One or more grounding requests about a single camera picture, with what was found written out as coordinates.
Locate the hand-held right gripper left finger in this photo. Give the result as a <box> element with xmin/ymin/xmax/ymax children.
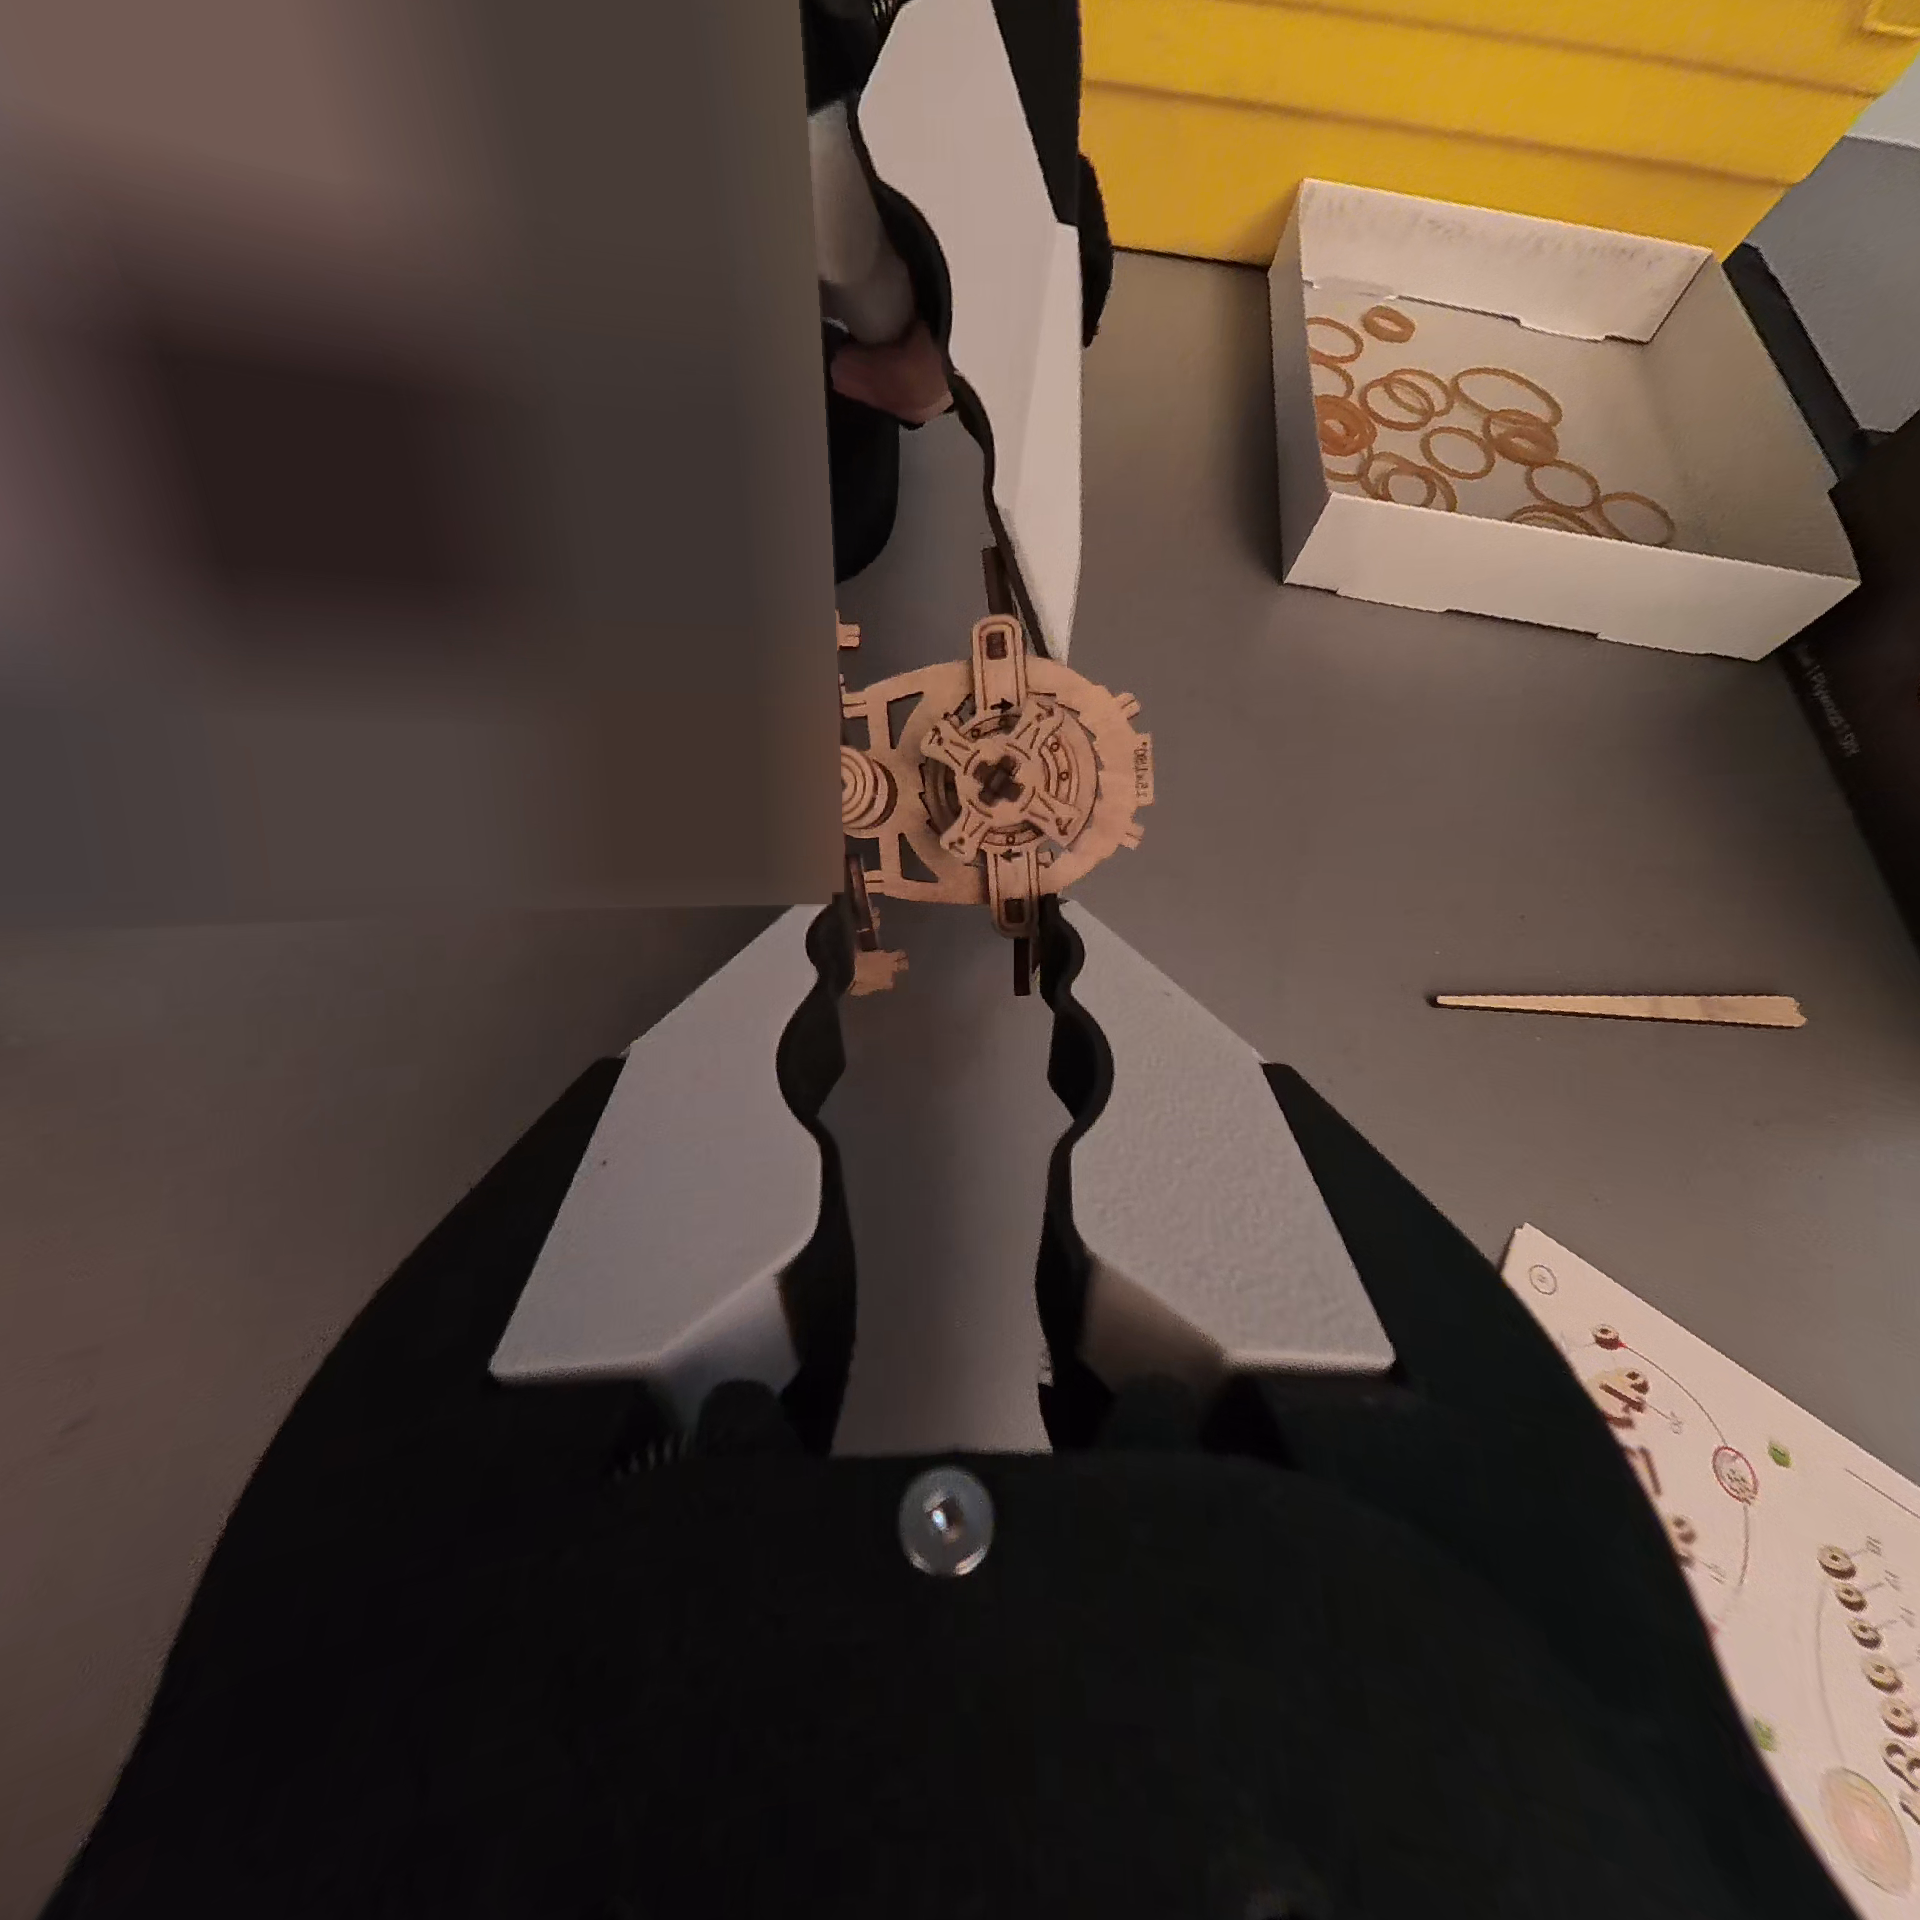
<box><xmin>486</xmin><ymin>898</ymin><xmax>860</xmax><ymax>1402</ymax></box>

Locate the grey flat box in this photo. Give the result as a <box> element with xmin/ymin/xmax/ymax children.
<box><xmin>1722</xmin><ymin>131</ymin><xmax>1920</xmax><ymax>451</ymax></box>

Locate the printed instruction sheet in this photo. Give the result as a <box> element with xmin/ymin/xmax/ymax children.
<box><xmin>1499</xmin><ymin>1222</ymin><xmax>1920</xmax><ymax>1911</ymax></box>

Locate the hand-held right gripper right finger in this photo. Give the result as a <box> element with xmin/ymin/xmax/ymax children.
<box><xmin>1026</xmin><ymin>898</ymin><xmax>1399</xmax><ymax>1398</ymax></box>

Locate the thin wooden stick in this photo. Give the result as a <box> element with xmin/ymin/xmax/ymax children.
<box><xmin>1430</xmin><ymin>988</ymin><xmax>1809</xmax><ymax>1031</ymax></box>

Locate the white cardboard box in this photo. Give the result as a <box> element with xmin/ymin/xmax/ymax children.
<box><xmin>1265</xmin><ymin>178</ymin><xmax>1865</xmax><ymax>667</ymax></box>

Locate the yellow plastic bin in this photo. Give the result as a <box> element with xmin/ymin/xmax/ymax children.
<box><xmin>1076</xmin><ymin>0</ymin><xmax>1920</xmax><ymax>268</ymax></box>

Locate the pile of tan rubber bands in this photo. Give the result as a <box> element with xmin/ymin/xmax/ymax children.
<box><xmin>1303</xmin><ymin>301</ymin><xmax>1680</xmax><ymax>547</ymax></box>

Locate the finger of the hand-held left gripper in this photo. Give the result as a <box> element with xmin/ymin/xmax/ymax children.
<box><xmin>852</xmin><ymin>0</ymin><xmax>1086</xmax><ymax>664</ymax></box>

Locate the wooden gear model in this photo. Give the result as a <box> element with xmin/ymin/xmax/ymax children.
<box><xmin>835</xmin><ymin>547</ymin><xmax>1157</xmax><ymax>1001</ymax></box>

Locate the person's left hand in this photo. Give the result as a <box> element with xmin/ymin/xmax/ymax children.
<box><xmin>829</xmin><ymin>317</ymin><xmax>950</xmax><ymax>430</ymax></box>

